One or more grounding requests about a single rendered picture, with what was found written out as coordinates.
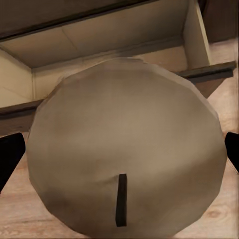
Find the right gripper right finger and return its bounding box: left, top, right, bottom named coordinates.
left=225, top=132, right=239, bottom=173

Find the pillar candle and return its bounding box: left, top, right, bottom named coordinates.
left=56, top=74, right=72, bottom=85
left=25, top=58, right=228, bottom=239

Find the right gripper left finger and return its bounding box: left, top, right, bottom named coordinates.
left=0, top=133, right=26, bottom=192

